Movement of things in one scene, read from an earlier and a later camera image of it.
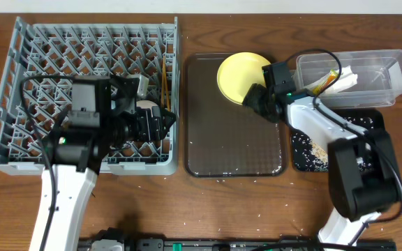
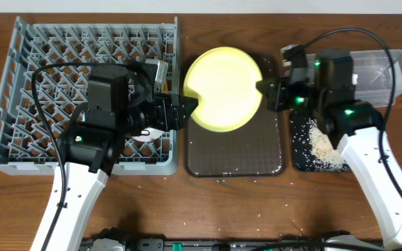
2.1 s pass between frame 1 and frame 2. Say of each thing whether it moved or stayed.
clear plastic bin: stayed
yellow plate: moved
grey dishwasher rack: stayed
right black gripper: moved
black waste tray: stayed
